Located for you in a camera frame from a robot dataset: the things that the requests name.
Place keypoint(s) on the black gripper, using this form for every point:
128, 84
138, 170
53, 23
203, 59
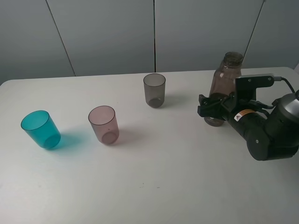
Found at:
239, 113

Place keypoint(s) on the brown translucent water bottle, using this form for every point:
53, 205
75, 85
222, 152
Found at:
223, 79

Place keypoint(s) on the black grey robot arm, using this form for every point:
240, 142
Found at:
269, 136

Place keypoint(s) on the grey translucent plastic cup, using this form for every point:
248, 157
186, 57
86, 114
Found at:
154, 89

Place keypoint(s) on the pink translucent plastic cup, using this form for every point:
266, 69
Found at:
104, 124

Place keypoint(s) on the teal translucent plastic cup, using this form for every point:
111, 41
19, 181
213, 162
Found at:
41, 128

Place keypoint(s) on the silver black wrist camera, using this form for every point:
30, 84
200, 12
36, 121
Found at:
246, 86

